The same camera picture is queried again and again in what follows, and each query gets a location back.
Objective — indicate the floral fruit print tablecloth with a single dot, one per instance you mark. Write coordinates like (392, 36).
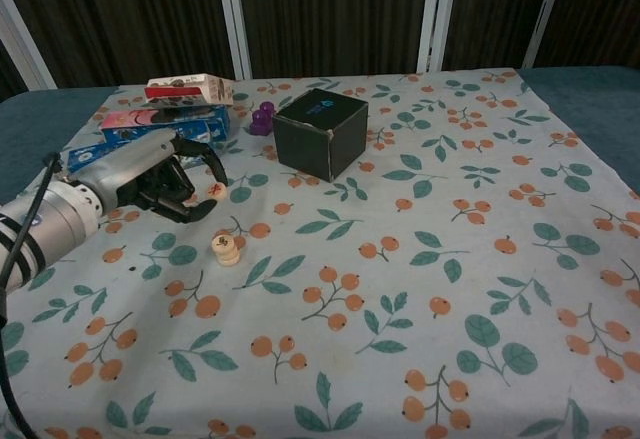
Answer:
(350, 359)

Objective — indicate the white red cookie box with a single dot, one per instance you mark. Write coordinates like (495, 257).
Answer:
(175, 90)

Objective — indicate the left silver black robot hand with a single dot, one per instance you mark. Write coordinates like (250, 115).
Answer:
(130, 164)

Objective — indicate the small purple plastic toy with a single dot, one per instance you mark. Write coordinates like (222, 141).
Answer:
(261, 121)

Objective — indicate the pink blue Oreo box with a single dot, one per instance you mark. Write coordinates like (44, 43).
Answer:
(125, 120)

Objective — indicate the black cardboard cube box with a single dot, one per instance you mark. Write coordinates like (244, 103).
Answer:
(305, 149)

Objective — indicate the white partition frame post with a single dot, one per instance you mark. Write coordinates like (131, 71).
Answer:
(437, 19)
(541, 14)
(22, 41)
(234, 19)

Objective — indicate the wooden chess piece red character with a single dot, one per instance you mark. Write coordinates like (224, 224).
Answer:
(216, 190)

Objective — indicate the long blue Oreo box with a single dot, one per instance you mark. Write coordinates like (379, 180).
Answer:
(87, 156)

